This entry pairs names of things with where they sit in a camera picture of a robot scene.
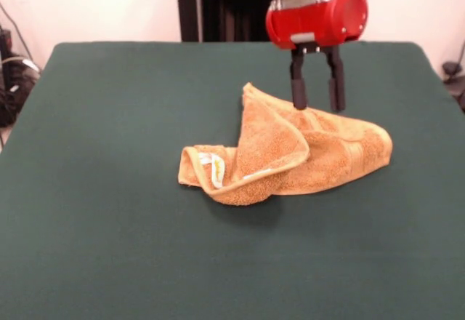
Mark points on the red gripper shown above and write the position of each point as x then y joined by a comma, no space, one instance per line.
309,22

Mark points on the orange terry towel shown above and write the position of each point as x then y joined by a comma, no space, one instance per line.
327,160

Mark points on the small black plug adapter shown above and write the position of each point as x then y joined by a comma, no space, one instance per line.
450,69

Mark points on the dark green table cloth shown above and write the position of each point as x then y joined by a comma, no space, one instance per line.
109,225

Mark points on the black robot pedestal frame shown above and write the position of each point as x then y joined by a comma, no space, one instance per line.
189,7

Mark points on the black wall power strip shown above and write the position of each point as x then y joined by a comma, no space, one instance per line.
6,40

